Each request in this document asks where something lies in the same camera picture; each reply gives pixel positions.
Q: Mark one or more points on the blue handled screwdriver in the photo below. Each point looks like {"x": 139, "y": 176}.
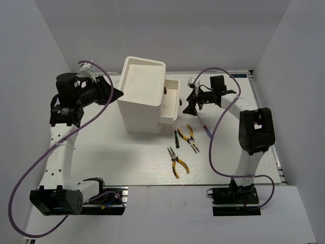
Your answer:
{"x": 205, "y": 127}

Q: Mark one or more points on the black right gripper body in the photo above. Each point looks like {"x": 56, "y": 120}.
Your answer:
{"x": 203, "y": 97}

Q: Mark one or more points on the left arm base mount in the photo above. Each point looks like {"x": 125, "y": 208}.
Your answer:
{"x": 112, "y": 203}

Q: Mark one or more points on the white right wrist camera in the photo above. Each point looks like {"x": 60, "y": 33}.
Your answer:
{"x": 194, "y": 84}

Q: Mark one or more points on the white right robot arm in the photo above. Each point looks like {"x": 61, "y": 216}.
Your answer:
{"x": 256, "y": 130}

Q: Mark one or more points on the slim green precision screwdriver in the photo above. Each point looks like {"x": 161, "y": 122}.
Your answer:
{"x": 176, "y": 139}

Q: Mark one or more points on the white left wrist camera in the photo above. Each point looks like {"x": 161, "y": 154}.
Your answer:
{"x": 86, "y": 70}

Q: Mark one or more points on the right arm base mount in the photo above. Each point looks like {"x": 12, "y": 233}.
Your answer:
{"x": 226, "y": 204}

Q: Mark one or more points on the white drawer cabinet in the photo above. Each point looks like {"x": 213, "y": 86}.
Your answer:
{"x": 142, "y": 82}

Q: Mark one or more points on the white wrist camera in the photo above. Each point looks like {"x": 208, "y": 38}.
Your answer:
{"x": 86, "y": 70}
{"x": 194, "y": 84}

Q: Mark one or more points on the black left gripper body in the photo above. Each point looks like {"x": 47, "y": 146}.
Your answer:
{"x": 93, "y": 93}

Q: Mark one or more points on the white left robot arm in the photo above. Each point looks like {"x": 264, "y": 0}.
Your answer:
{"x": 56, "y": 194}

